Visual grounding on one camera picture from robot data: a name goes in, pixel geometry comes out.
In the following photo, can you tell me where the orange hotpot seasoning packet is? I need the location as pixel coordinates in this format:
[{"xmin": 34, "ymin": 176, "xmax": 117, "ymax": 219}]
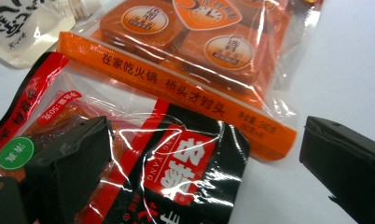
[{"xmin": 56, "ymin": 0, "xmax": 326, "ymax": 162}]

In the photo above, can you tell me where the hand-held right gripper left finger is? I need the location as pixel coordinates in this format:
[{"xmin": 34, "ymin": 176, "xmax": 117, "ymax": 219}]
[{"xmin": 21, "ymin": 115, "xmax": 114, "ymax": 224}]

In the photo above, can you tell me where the white spout pouch black lettering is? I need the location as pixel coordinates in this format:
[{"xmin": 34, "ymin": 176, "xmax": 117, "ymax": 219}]
[{"xmin": 0, "ymin": 0, "xmax": 104, "ymax": 70}]

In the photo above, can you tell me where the red and black seasoning packet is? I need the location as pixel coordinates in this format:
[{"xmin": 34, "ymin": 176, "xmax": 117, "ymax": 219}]
[{"xmin": 0, "ymin": 50, "xmax": 251, "ymax": 224}]

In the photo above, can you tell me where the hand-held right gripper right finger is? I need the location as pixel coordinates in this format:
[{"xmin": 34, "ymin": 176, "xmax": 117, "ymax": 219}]
[{"xmin": 299, "ymin": 115, "xmax": 375, "ymax": 224}]

